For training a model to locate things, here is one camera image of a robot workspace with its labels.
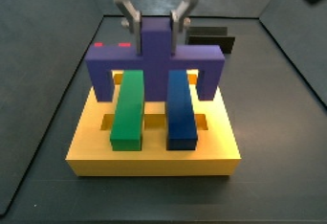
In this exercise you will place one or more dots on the green bar block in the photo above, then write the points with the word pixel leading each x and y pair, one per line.
pixel 125 130

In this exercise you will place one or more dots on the red comb-shaped block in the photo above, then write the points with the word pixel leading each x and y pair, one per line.
pixel 121 44

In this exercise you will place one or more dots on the purple comb-shaped block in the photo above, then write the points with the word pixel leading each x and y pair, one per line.
pixel 155 62

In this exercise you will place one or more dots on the black fixture block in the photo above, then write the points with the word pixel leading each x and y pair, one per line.
pixel 209 36

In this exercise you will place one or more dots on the blue bar block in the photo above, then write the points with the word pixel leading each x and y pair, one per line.
pixel 181 136

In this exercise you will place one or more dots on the yellow slotted board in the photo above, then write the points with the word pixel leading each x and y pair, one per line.
pixel 215 156

